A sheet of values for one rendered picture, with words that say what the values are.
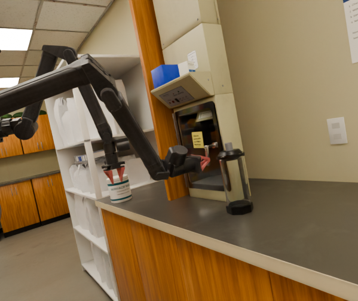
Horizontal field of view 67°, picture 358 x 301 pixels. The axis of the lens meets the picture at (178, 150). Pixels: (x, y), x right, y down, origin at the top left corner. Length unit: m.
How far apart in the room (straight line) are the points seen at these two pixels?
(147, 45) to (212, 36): 0.39
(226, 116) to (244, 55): 0.53
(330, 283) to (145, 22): 1.34
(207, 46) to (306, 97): 0.53
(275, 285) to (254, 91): 1.05
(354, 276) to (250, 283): 0.32
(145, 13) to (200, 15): 0.41
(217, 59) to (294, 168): 0.68
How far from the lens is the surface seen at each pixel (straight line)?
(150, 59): 1.48
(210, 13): 1.30
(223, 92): 1.20
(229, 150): 1.03
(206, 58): 1.20
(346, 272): 0.69
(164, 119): 1.43
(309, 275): 0.70
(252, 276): 0.88
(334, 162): 1.40
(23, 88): 0.82
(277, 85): 1.49
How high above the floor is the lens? 1.28
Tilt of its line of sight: 4 degrees down
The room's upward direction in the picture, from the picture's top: 11 degrees counter-clockwise
